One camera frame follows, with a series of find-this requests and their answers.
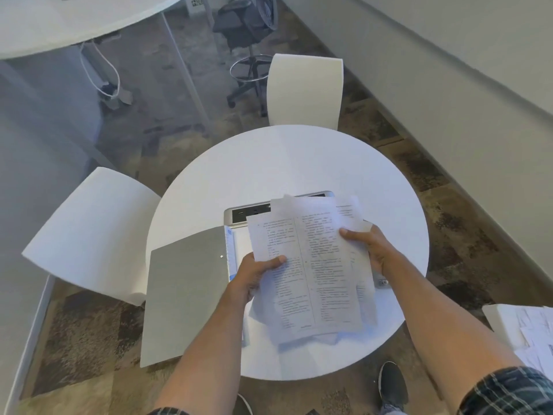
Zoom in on white box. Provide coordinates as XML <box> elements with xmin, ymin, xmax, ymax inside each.
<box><xmin>481</xmin><ymin>303</ymin><xmax>553</xmax><ymax>355</ymax></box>

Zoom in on stack of printed paper sheets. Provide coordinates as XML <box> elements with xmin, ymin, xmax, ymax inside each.
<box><xmin>245</xmin><ymin>194</ymin><xmax>378</xmax><ymax>347</ymax></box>

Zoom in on person's right forearm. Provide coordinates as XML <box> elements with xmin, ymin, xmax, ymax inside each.
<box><xmin>382</xmin><ymin>253</ymin><xmax>526</xmax><ymax>414</ymax></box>

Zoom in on white desk leg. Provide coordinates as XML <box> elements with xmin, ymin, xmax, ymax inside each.
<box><xmin>160</xmin><ymin>12</ymin><xmax>212</xmax><ymax>135</ymax></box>

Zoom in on grey open folder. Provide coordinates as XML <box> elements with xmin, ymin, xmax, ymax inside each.
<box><xmin>139</xmin><ymin>225</ymin><xmax>251</xmax><ymax>369</ymax></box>

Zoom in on white cable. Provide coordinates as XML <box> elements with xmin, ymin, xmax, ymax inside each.
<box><xmin>79</xmin><ymin>40</ymin><xmax>121</xmax><ymax>100</ymax></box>

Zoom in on person's left forearm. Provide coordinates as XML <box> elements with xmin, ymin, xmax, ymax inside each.
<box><xmin>152</xmin><ymin>288</ymin><xmax>256</xmax><ymax>415</ymax></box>

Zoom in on white curved chair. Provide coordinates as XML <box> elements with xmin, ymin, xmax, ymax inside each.
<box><xmin>22</xmin><ymin>167</ymin><xmax>162</xmax><ymax>307</ymax></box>
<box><xmin>266</xmin><ymin>53</ymin><xmax>344</xmax><ymax>131</ymax></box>

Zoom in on person's left hand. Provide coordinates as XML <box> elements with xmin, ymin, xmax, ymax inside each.
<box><xmin>227</xmin><ymin>252</ymin><xmax>288</xmax><ymax>305</ymax></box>

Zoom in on silver table power outlet box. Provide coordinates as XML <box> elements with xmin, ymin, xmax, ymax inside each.
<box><xmin>223</xmin><ymin>191</ymin><xmax>337</xmax><ymax>228</ymax></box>

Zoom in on pile of loose paper sheets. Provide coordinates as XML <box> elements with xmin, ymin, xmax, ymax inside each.
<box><xmin>513</xmin><ymin>306</ymin><xmax>553</xmax><ymax>385</ymax></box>

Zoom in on black office chair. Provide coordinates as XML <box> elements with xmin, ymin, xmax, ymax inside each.
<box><xmin>212</xmin><ymin>0</ymin><xmax>280</xmax><ymax>117</ymax></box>

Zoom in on plaid shirt sleeve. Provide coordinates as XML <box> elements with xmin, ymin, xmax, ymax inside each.
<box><xmin>457</xmin><ymin>366</ymin><xmax>553</xmax><ymax>415</ymax></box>

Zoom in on grey floor power strip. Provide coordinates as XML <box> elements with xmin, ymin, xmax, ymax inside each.
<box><xmin>100</xmin><ymin>81</ymin><xmax>134</xmax><ymax>111</ymax></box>

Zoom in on person's right hand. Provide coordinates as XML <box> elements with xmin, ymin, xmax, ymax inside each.
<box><xmin>339</xmin><ymin>224</ymin><xmax>395</xmax><ymax>277</ymax></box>

